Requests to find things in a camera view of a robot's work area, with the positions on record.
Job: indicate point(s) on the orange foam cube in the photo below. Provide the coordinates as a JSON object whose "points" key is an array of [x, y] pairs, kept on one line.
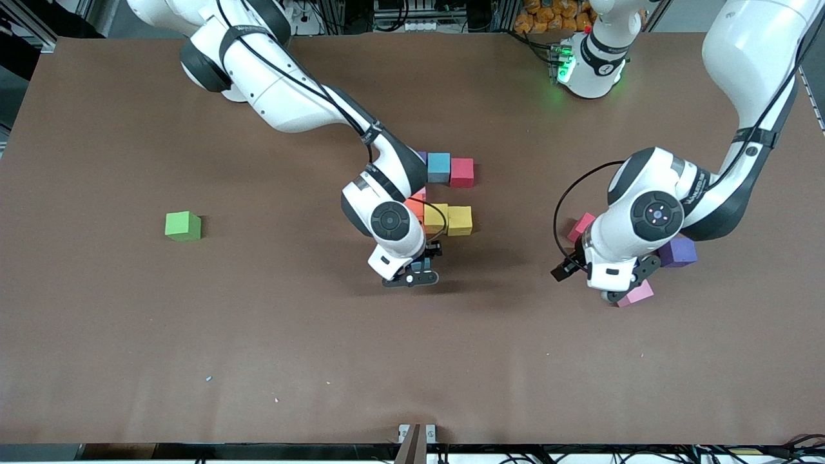
{"points": [[414, 206]]}

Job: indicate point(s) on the bag of orange objects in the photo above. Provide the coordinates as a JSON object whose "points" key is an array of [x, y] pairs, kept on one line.
{"points": [[548, 16]]}

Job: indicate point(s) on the metal table bracket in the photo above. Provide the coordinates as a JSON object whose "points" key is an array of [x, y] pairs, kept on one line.
{"points": [[403, 430]]}

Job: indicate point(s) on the dark equipment box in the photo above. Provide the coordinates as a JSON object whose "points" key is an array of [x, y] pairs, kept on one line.
{"points": [[419, 9]]}

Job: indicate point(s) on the green foam cube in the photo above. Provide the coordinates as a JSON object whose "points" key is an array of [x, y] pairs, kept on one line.
{"points": [[183, 226]]}

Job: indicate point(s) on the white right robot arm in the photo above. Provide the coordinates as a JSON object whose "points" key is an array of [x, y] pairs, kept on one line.
{"points": [[390, 220]]}

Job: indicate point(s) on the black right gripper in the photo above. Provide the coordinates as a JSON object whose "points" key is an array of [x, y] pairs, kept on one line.
{"points": [[432, 250]]}

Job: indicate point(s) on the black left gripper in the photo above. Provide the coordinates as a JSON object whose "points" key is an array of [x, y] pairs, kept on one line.
{"points": [[570, 266]]}

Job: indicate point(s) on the yellow foam cube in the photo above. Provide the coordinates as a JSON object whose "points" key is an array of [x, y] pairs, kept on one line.
{"points": [[460, 221], [436, 218]]}

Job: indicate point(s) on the brown camera mount pole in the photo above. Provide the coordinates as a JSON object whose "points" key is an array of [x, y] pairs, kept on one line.
{"points": [[412, 451]]}

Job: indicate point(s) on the blue foam cube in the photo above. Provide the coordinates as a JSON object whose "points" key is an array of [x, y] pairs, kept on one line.
{"points": [[420, 264], [439, 168]]}

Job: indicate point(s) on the red foam cube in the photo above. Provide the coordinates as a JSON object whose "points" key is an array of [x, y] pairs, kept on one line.
{"points": [[461, 173], [580, 227]]}

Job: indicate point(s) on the white power strip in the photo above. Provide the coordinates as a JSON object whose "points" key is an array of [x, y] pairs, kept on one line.
{"points": [[296, 13]]}

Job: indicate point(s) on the pink foam cube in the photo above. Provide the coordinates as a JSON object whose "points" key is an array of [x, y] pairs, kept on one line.
{"points": [[420, 193], [638, 294]]}

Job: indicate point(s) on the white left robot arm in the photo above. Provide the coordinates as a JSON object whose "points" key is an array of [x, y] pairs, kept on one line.
{"points": [[656, 216]]}

